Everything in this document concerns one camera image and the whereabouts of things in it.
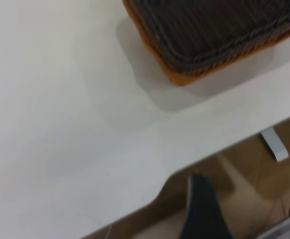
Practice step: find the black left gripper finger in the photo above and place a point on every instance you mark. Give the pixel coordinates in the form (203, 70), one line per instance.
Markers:
(202, 211)

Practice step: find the orange woven wicker basket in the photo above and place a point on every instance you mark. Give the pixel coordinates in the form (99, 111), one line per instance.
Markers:
(185, 74)

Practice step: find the dark brown woven wicker basket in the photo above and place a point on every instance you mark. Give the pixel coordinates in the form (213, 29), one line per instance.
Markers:
(209, 30)

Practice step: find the grey equipment panel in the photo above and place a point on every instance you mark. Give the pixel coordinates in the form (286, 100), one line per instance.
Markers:
(287, 227)

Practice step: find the white table leg foot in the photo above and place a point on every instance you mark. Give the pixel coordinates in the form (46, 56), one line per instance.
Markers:
(275, 145)

